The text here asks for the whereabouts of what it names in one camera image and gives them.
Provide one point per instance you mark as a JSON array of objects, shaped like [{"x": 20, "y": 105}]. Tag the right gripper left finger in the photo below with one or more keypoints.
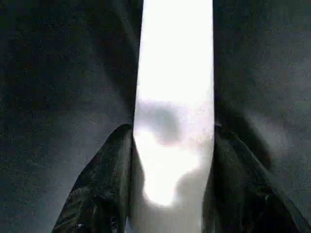
[{"x": 102, "y": 189}]

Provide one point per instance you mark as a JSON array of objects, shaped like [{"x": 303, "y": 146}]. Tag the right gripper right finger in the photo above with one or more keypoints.
[{"x": 248, "y": 189}]

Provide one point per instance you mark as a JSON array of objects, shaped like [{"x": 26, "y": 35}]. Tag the white plastic table leg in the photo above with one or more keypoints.
[{"x": 175, "y": 73}]

